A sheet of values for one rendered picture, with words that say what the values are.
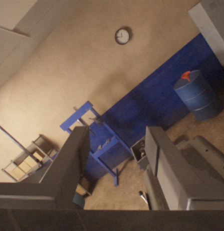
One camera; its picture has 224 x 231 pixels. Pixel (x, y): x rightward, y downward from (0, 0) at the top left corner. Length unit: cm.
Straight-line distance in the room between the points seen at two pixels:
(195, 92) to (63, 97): 282
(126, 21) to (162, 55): 106
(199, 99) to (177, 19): 172
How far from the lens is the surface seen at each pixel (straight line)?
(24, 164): 468
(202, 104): 355
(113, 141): 361
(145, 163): 292
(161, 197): 102
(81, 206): 68
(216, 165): 98
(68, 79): 390
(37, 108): 429
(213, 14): 377
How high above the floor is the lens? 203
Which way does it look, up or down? 13 degrees down
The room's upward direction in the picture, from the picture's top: 42 degrees counter-clockwise
